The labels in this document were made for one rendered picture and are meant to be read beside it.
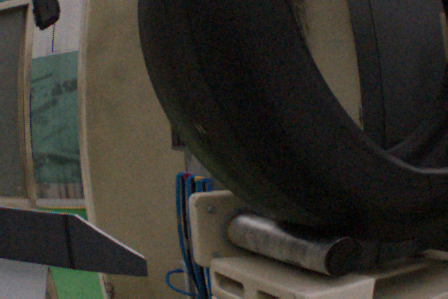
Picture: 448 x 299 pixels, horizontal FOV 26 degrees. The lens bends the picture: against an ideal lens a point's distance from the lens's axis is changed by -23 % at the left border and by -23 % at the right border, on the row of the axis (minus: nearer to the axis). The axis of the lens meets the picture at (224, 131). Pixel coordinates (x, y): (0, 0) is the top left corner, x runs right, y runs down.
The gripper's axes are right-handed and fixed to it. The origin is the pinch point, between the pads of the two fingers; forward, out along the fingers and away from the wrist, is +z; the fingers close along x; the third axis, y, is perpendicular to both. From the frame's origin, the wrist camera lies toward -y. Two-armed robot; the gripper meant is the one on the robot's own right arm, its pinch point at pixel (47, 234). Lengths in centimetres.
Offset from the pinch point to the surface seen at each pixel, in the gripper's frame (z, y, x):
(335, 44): -11, -23, -126
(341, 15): -9, -27, -126
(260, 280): -16, 7, -101
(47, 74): -384, -139, -910
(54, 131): -377, -84, -921
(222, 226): -24, 0, -118
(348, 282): -5, 8, -92
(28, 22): -63, -34, -136
